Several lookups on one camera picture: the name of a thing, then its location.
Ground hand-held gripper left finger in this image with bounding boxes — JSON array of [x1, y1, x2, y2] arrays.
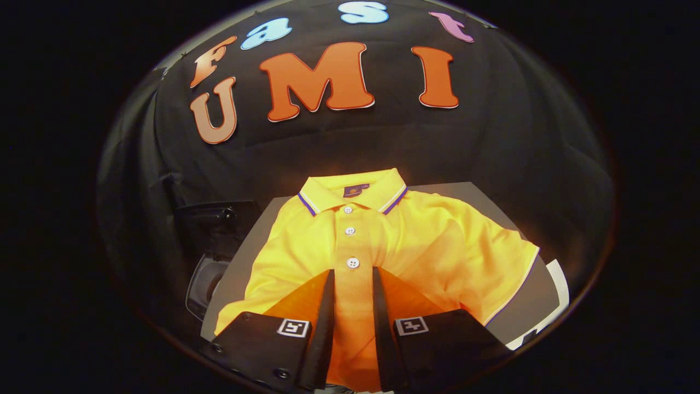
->
[[209, 268, 336, 391]]

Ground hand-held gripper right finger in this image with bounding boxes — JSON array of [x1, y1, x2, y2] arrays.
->
[[372, 266, 516, 393]]

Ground yellow polo shirt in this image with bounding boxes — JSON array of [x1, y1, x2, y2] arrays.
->
[[214, 167, 541, 392]]

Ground dark grey washing machine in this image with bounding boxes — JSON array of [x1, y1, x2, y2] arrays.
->
[[174, 200, 260, 325]]

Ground black backdrop cloth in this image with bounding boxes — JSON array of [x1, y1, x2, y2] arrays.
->
[[97, 0, 616, 340]]

